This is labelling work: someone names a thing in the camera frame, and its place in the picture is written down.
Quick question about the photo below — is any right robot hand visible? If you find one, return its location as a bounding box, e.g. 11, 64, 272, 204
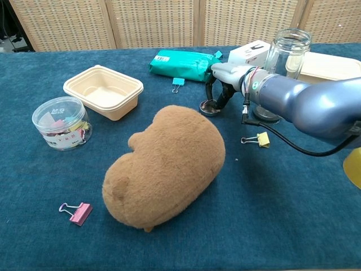
205, 62, 249, 110

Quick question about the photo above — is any small metal strainer lid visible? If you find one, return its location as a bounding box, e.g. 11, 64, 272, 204
199, 100, 221, 117

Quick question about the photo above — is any clear glass bottle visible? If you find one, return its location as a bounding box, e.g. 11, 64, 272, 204
252, 28, 312, 125

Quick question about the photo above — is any white cardboard box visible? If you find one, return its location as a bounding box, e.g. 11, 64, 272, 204
227, 40, 271, 68

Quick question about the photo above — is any green plastic package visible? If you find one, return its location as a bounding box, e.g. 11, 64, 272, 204
147, 50, 223, 83

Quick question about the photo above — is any yellow binder clip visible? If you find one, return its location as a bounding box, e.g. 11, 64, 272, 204
240, 131, 271, 148

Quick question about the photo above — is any woven rattan folding screen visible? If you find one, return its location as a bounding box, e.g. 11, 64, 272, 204
8, 0, 361, 53

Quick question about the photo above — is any lidded beige food container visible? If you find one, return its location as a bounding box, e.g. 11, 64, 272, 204
285, 51, 361, 83

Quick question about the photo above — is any brown plush toy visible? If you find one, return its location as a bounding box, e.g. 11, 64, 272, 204
102, 104, 226, 233

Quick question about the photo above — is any open beige food container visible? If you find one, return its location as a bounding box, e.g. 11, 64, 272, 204
63, 64, 144, 122

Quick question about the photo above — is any blue tablecloth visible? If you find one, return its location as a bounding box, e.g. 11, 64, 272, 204
0, 42, 361, 271

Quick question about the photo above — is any yellow plastic object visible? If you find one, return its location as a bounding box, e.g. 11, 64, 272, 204
342, 147, 361, 190

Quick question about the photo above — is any clear jar of binder clips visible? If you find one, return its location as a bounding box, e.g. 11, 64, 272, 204
31, 96, 93, 151

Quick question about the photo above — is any pink binder clip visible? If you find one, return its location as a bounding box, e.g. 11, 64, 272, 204
58, 202, 94, 227

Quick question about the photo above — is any dark background equipment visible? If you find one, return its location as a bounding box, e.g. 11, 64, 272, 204
0, 0, 28, 53

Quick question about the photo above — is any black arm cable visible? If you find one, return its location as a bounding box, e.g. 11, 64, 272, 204
240, 93, 361, 157

